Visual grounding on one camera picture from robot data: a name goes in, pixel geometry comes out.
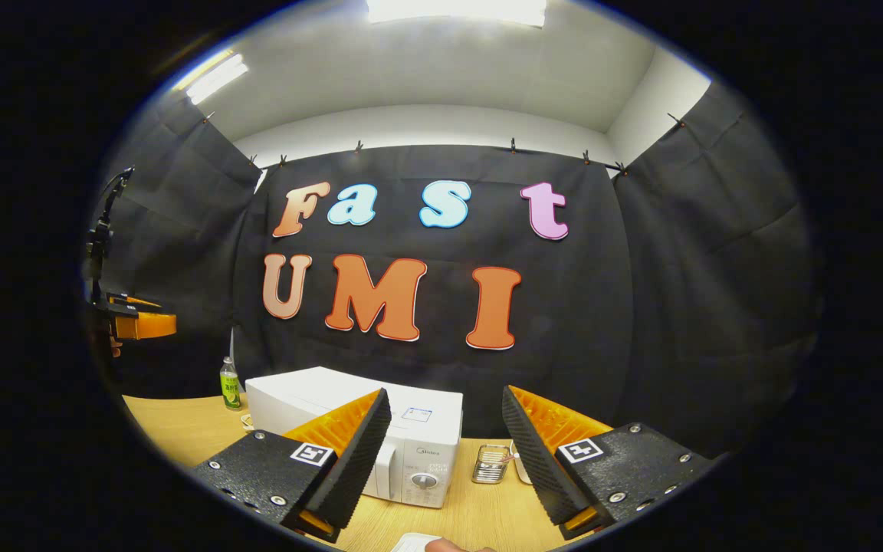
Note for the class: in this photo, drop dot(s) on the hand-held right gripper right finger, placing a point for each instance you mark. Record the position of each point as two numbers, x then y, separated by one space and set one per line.
533 452

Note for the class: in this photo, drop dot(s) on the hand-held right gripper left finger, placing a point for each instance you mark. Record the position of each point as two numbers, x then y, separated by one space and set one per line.
361 452

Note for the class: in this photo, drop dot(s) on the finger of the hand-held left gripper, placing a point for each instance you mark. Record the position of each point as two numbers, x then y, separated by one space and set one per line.
146 326
131 303

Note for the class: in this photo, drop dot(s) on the white toaster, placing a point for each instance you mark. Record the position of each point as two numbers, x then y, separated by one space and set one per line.
520 468

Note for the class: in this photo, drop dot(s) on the clear glass cup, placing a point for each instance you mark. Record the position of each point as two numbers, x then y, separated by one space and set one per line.
490 464

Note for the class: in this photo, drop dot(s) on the green label drink bottle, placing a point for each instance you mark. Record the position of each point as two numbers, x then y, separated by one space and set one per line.
231 387

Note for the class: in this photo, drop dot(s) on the white rectangular dish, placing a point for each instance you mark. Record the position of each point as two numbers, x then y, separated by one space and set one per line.
415 543

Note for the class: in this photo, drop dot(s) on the long ceiling light strip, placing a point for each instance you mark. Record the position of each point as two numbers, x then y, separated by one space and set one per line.
215 77

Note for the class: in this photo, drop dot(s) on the black backdrop cloth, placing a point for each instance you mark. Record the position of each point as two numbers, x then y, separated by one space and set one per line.
679 307

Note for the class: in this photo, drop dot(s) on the row of black cloth clips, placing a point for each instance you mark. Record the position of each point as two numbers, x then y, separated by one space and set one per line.
513 144

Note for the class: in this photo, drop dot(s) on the large ceiling light panel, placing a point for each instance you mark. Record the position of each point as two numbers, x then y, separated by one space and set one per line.
457 11

